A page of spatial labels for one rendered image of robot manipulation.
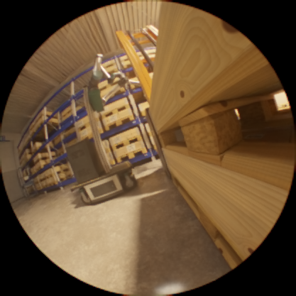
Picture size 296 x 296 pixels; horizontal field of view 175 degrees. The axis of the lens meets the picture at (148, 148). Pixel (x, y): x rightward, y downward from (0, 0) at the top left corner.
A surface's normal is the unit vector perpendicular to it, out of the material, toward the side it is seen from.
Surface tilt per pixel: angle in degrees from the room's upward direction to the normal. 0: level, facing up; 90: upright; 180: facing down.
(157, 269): 0
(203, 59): 90
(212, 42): 90
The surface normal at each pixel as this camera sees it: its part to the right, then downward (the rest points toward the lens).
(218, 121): 0.03, 0.05
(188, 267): -0.34, -0.94
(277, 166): -0.85, -0.52
